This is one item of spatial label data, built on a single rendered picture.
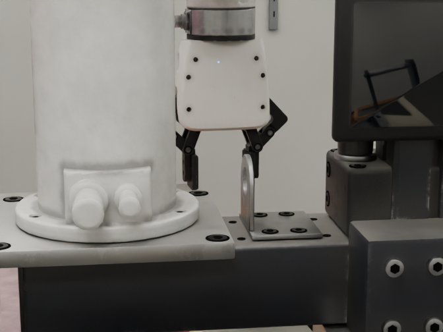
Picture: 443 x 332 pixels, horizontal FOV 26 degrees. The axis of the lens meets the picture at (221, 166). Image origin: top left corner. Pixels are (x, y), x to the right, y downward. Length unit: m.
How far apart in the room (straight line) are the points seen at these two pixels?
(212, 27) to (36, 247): 0.47
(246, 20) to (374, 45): 0.43
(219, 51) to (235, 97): 0.05
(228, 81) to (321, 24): 2.19
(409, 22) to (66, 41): 0.22
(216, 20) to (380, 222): 0.43
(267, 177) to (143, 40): 2.65
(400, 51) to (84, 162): 0.21
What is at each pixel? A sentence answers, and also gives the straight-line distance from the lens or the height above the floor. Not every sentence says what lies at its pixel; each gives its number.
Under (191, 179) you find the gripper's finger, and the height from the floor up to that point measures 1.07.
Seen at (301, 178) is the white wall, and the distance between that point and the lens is 3.28.
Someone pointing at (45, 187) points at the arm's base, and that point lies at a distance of 0.64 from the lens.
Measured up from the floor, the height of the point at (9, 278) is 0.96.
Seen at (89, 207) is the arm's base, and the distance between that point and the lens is 0.57.
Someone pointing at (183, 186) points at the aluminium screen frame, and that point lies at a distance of 1.37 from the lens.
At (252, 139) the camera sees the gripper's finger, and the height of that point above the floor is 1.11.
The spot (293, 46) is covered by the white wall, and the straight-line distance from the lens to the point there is 3.19.
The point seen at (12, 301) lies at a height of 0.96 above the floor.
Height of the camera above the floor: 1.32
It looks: 13 degrees down
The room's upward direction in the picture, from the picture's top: straight up
